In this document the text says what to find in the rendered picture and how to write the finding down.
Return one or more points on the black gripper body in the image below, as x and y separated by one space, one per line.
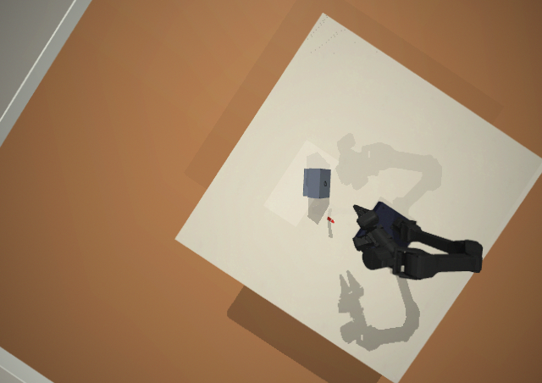
368 222

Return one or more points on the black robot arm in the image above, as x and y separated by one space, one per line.
461 255

